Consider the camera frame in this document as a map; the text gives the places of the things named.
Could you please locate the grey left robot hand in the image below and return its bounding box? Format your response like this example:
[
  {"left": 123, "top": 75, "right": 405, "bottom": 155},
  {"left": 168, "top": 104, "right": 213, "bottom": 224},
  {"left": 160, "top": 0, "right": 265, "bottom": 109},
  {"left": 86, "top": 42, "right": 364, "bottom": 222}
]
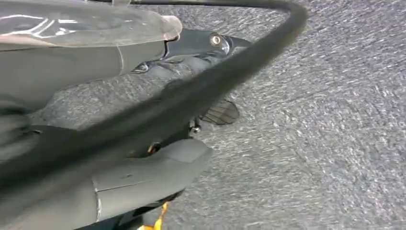
[{"left": 0, "top": 0, "right": 252, "bottom": 230}]

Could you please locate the yellow floor tape outline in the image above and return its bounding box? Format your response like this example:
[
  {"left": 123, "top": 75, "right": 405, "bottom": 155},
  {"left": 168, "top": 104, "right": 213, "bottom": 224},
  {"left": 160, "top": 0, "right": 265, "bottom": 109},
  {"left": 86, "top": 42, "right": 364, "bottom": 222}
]
[{"left": 137, "top": 202, "right": 169, "bottom": 230}]

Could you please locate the black cable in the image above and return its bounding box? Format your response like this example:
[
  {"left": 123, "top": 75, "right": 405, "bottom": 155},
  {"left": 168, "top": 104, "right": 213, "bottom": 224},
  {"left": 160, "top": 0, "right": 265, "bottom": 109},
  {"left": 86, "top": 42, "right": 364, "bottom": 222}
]
[{"left": 0, "top": 0, "right": 309, "bottom": 191}]

